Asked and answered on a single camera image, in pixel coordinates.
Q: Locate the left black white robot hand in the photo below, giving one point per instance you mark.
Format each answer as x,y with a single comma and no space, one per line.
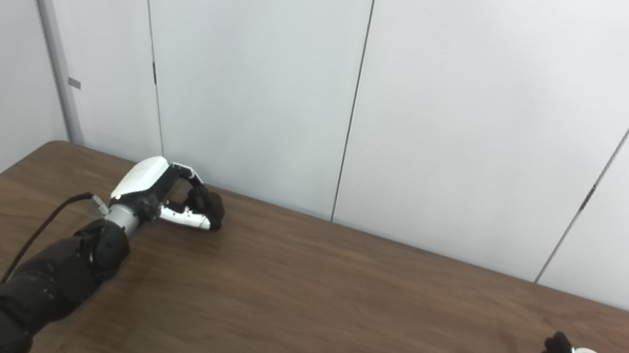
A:
139,178

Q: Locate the round black plastic part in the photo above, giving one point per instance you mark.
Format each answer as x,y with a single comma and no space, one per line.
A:
209,203

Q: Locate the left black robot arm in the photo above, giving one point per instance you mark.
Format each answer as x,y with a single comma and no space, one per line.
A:
50,279

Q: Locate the black wall panel clip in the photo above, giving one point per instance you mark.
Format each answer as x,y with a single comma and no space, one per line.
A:
154,72

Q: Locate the small gray post tag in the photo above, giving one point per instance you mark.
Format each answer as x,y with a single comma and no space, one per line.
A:
74,83

